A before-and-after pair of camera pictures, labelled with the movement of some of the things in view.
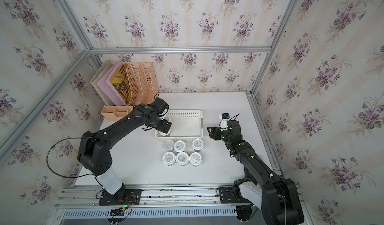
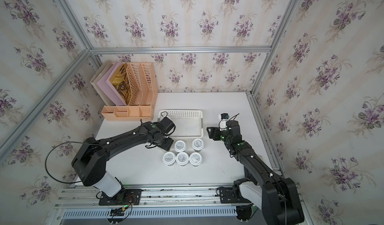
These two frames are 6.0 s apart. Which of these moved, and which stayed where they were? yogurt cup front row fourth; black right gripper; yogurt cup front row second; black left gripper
Moved: black left gripper
Stayed: yogurt cup front row second; yogurt cup front row fourth; black right gripper
